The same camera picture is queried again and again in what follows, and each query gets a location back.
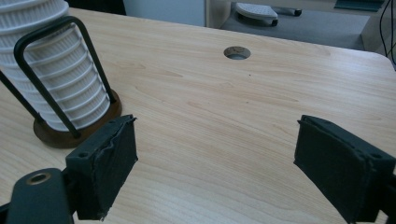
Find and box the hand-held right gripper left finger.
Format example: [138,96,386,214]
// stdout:
[64,114,139,222]

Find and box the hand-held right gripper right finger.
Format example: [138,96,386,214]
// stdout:
[293,114,396,224]

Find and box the black wire cup holder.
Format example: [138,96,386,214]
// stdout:
[0,15,123,149]

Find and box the stack of paper cups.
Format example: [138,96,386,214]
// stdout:
[0,0,111,132]

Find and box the dark rectangular desk panel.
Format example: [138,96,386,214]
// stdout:
[333,0,386,13]

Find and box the white wheeled base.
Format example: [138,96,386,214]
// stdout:
[234,2,303,27]

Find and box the bundle of black wall cables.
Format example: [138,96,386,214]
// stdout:
[378,0,396,60]

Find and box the round table cable hole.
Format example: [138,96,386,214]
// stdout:
[223,46,252,61]

